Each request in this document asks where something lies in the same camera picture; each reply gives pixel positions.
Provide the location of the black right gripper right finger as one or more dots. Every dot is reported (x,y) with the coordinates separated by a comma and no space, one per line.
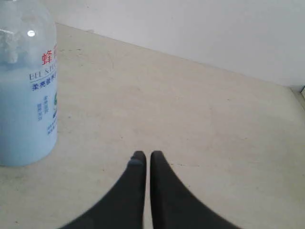
(173,206)

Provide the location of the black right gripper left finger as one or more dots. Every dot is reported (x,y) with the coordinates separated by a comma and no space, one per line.
(123,205)

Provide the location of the clear blue pump bottle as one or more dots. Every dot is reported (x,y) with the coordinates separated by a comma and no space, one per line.
(28,82)

